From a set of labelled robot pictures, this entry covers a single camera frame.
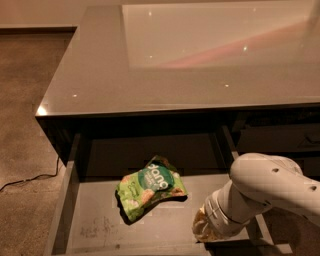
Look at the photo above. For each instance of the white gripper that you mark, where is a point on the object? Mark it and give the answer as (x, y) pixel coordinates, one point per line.
(212, 211)

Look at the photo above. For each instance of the green snack bag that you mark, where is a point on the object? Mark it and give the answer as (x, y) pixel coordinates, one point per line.
(139, 192)

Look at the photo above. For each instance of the dark drawer cabinet counter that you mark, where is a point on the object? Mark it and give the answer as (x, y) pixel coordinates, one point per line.
(149, 70)

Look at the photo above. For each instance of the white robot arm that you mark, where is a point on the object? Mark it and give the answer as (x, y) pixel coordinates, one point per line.
(257, 183)

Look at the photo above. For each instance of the drawer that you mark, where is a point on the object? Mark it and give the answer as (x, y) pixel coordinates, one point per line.
(297, 138)
(88, 221)

